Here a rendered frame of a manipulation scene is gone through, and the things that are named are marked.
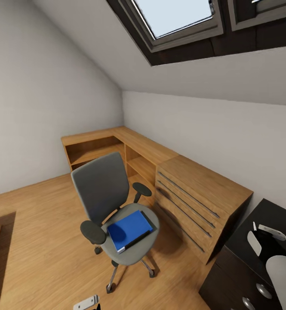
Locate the swivel chair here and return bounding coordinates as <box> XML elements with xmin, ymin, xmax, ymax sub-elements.
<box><xmin>71</xmin><ymin>151</ymin><xmax>160</xmax><ymax>294</ymax></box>

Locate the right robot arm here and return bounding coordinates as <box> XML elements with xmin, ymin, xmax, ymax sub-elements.
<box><xmin>245</xmin><ymin>225</ymin><xmax>286</xmax><ymax>310</ymax></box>

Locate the folder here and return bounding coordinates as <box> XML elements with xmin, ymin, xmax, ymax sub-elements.
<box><xmin>107</xmin><ymin>211</ymin><xmax>153</xmax><ymax>254</ymax></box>

